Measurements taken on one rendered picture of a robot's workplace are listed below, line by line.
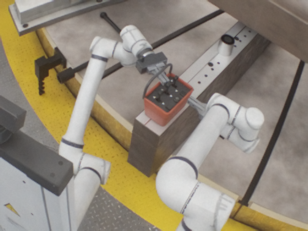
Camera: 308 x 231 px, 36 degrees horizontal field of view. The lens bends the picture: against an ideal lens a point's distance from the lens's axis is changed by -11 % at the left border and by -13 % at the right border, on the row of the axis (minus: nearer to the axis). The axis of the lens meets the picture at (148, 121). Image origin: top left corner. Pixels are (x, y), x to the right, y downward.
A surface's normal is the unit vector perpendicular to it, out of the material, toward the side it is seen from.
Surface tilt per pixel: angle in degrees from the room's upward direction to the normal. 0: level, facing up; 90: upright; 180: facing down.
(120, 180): 0
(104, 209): 0
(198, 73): 0
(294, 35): 90
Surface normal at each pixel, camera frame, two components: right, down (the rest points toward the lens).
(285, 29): -0.52, 0.66
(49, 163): 0.12, -0.57
